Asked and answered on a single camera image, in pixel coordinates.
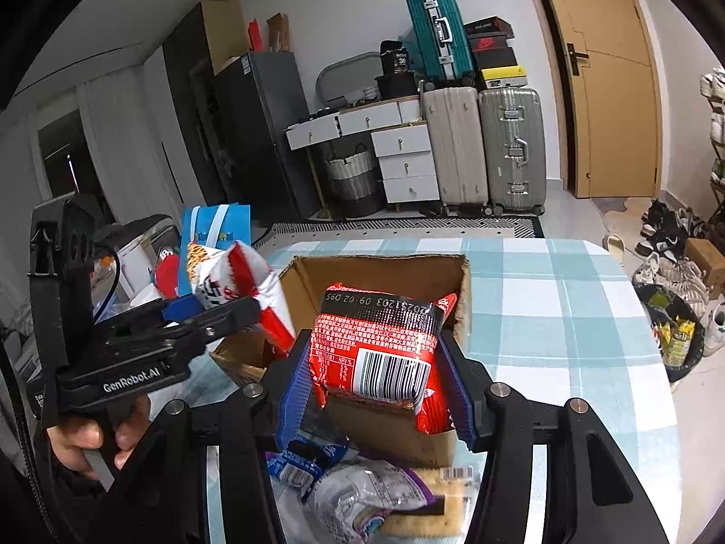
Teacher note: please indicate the brown cardboard box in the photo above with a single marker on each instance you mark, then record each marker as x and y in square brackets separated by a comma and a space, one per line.
[385, 430]

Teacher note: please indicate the row of shoes on rack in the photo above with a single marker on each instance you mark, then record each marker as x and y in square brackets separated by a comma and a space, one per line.
[715, 88]

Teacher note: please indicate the yellow black shoebox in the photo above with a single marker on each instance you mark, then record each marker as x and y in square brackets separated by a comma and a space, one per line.
[503, 78]

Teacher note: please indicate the blue cookie packet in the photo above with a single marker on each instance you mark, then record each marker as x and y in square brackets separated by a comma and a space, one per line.
[300, 462]

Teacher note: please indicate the small cardboard box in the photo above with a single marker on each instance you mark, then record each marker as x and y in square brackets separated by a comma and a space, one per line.
[705, 260]

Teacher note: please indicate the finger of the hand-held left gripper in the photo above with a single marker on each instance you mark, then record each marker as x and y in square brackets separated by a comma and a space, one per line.
[181, 307]
[221, 326]

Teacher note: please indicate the blue cartoon gift bag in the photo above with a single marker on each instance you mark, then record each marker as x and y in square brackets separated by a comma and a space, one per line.
[232, 226]

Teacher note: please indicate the black shoebox red lid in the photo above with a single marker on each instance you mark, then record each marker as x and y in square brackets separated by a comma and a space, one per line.
[488, 26]

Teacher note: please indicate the plain black shoebox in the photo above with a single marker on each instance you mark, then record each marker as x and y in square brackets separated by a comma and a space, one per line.
[495, 59]

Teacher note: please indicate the shoe rack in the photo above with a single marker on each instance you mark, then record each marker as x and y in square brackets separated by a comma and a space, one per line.
[718, 192]

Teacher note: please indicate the tall dark cabinet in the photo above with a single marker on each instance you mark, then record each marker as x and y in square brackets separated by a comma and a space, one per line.
[187, 96]

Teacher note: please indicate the red white noodle snack packet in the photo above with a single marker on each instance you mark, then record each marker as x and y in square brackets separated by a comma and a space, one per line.
[249, 272]

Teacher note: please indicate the dark grey refrigerator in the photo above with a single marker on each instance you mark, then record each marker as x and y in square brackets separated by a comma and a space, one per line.
[260, 124]

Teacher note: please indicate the white kettle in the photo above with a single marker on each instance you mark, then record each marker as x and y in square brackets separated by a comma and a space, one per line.
[136, 260]

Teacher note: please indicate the beige suitcase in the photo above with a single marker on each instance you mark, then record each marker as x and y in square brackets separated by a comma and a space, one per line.
[453, 147]

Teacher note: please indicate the small red snack packet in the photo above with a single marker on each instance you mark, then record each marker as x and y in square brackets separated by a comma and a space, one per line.
[368, 340]

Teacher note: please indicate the teal suitcase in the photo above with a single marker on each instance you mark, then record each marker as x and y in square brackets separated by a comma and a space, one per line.
[439, 34]

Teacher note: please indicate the grey oval mirror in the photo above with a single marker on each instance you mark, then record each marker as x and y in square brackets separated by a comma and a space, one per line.
[340, 76]

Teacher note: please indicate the silver suitcase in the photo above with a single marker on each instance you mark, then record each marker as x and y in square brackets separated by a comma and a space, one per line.
[510, 147]

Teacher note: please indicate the clear cracker packet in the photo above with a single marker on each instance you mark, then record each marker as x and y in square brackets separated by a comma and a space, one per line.
[447, 498]

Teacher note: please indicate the beige slipper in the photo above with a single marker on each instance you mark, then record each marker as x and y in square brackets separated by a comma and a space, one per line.
[614, 249]

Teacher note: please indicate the person's left forearm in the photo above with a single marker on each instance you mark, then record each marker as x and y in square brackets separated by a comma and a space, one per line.
[22, 498]

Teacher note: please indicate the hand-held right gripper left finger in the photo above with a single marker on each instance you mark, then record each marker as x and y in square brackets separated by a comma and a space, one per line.
[294, 391]

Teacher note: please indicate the checked tablecloth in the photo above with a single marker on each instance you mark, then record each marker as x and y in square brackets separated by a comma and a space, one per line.
[566, 323]

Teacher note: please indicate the newspaper print snack packet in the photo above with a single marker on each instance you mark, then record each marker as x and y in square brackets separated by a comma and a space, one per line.
[362, 498]

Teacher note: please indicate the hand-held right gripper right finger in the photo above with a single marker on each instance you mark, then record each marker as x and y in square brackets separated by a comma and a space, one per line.
[456, 391]

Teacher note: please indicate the brown paper bag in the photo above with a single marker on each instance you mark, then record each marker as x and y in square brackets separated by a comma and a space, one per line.
[277, 33]

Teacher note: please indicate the woven laundry basket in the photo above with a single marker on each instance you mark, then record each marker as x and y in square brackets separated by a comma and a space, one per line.
[352, 181]

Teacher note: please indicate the black trash bin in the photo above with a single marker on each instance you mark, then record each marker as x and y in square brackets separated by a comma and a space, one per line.
[674, 334]

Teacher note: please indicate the black box white label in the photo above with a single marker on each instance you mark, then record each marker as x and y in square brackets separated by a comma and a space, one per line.
[395, 58]

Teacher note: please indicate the red paper bag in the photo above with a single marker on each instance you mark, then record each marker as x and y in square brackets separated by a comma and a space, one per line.
[257, 35]

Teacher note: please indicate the white drawer dresser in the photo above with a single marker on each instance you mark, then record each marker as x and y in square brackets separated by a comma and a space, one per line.
[405, 158]

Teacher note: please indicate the person's left hand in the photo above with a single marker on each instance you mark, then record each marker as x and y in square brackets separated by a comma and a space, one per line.
[73, 447]

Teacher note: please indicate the pile of shoes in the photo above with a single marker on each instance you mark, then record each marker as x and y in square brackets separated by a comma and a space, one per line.
[674, 272]

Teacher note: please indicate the white curtain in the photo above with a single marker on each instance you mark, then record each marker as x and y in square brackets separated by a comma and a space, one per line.
[113, 136]

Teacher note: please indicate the wooden door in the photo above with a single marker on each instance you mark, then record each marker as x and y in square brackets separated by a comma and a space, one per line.
[611, 96]

